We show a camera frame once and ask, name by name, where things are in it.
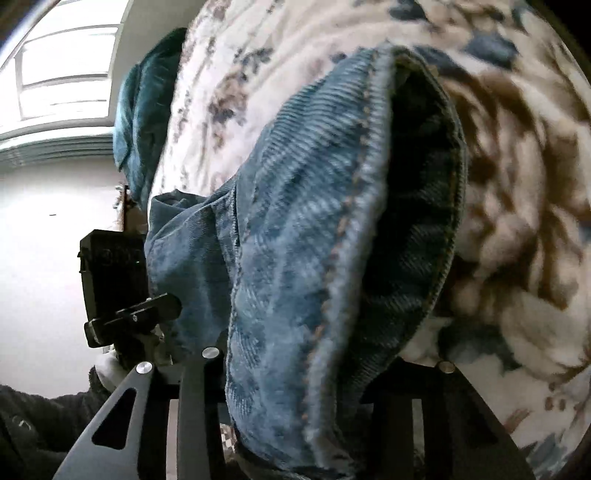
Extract teal folded quilt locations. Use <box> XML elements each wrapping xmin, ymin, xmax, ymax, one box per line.
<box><xmin>112</xmin><ymin>27</ymin><xmax>188</xmax><ymax>208</ymax></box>

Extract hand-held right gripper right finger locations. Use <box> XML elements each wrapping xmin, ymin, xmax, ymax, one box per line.
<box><xmin>360</xmin><ymin>357</ymin><xmax>536</xmax><ymax>480</ymax></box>

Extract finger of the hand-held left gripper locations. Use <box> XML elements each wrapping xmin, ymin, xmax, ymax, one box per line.
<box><xmin>84</xmin><ymin>292</ymin><xmax>182</xmax><ymax>348</ymax></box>

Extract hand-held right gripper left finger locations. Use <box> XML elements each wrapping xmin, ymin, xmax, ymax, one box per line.
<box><xmin>52</xmin><ymin>346</ymin><xmax>228</xmax><ymax>480</ymax></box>

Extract floral bed blanket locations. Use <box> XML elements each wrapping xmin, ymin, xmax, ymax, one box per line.
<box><xmin>150</xmin><ymin>0</ymin><xmax>591</xmax><ymax>480</ymax></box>

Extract blue denim pants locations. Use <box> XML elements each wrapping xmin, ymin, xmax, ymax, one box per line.
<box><xmin>144</xmin><ymin>44</ymin><xmax>467</xmax><ymax>480</ymax></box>

